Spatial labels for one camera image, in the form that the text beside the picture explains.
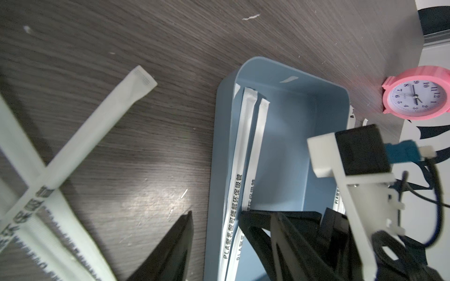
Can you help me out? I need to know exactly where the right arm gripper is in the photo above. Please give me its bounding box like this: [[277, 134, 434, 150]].
[[239, 208, 363, 281]]

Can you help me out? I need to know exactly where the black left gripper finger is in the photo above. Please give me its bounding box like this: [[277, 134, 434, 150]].
[[129, 211, 193, 281]]

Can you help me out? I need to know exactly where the white paper-wrapped straw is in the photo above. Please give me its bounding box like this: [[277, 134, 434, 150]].
[[1, 100, 116, 281], [226, 99, 270, 281], [1, 65, 158, 250], [217, 88, 257, 281]]

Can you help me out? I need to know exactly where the blue storage box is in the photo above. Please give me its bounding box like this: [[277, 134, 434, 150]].
[[203, 57, 350, 281]]

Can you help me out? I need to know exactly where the pink alarm clock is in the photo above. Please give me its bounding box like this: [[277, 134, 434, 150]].
[[382, 66, 450, 121]]

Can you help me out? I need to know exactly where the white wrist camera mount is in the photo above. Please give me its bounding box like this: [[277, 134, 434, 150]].
[[306, 123, 437, 281]]

